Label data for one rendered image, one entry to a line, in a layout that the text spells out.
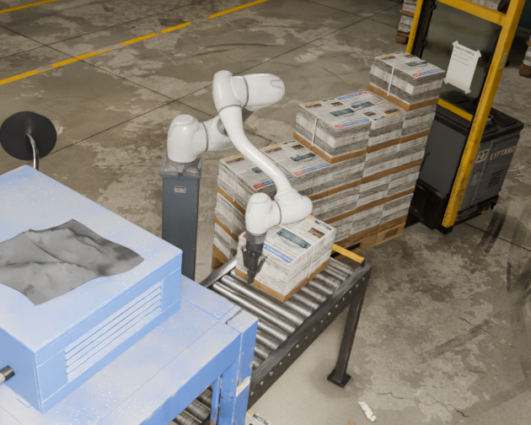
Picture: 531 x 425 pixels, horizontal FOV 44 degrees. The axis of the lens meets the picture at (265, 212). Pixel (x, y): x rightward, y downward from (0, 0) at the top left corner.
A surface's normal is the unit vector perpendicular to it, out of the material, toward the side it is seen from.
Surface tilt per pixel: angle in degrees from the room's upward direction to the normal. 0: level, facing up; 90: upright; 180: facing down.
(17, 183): 0
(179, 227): 90
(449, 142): 90
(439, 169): 90
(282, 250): 2
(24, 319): 0
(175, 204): 90
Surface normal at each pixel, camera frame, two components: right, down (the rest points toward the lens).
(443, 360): 0.10, -0.82
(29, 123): 0.33, 0.56
